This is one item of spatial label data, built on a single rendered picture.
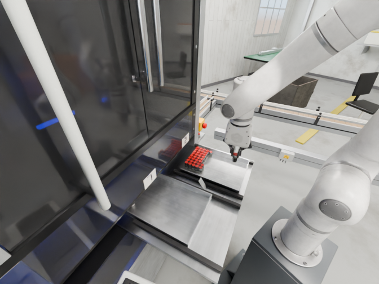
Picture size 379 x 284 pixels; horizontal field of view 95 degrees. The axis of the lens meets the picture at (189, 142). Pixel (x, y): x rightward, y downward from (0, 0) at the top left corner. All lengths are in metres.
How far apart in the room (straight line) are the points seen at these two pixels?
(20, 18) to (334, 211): 0.71
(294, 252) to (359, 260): 1.37
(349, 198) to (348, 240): 1.73
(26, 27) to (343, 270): 2.19
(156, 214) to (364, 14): 0.88
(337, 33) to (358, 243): 2.04
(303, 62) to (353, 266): 1.88
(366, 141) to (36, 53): 0.67
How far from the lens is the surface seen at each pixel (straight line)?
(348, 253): 2.23
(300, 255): 0.91
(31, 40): 0.35
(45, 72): 0.36
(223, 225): 0.86
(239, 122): 0.66
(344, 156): 0.68
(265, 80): 0.54
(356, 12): 0.52
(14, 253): 0.57
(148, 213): 0.88
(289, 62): 0.55
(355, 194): 0.60
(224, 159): 1.14
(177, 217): 0.86
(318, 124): 1.84
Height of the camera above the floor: 1.62
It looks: 36 degrees down
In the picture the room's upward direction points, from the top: 1 degrees clockwise
